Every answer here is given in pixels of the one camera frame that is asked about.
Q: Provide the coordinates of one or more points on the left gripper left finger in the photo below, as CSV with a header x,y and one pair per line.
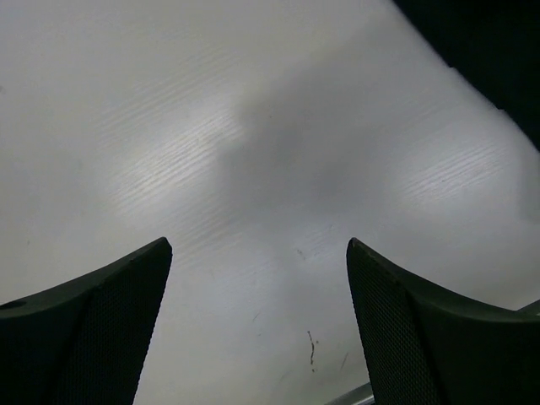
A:
x,y
85,341

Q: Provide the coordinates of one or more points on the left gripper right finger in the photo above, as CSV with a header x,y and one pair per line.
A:
x,y
425,344

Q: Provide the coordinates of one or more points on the black skirt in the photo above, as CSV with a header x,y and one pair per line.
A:
x,y
494,45

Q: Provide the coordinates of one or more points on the aluminium table edge rail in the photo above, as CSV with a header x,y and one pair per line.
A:
x,y
362,395

